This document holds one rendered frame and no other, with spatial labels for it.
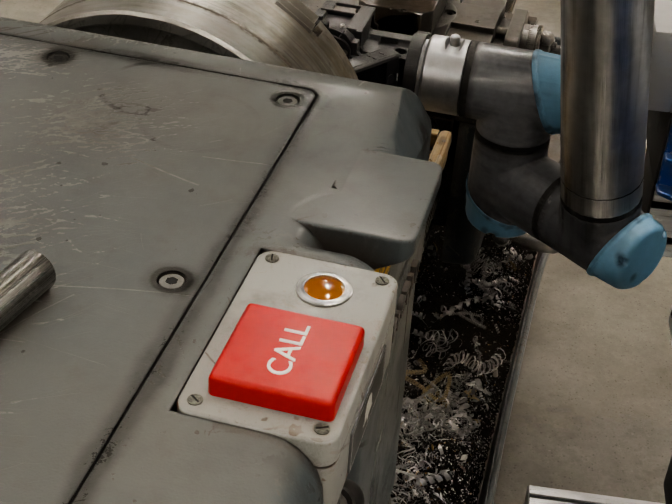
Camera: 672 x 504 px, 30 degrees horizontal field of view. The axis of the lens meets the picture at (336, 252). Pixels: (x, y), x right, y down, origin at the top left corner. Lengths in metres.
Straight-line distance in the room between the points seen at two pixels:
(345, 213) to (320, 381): 0.16
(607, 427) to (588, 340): 0.27
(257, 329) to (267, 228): 0.10
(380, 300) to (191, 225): 0.12
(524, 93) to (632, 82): 0.16
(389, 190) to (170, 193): 0.13
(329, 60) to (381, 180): 0.31
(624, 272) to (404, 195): 0.49
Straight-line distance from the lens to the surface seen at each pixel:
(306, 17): 1.06
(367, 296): 0.64
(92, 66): 0.86
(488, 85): 1.21
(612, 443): 2.47
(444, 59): 1.22
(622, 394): 2.58
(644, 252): 1.19
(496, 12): 1.67
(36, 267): 0.63
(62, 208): 0.71
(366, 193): 0.72
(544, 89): 1.21
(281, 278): 0.65
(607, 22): 1.03
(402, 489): 1.49
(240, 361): 0.58
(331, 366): 0.58
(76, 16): 1.00
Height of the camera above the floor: 1.64
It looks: 35 degrees down
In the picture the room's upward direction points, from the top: 4 degrees clockwise
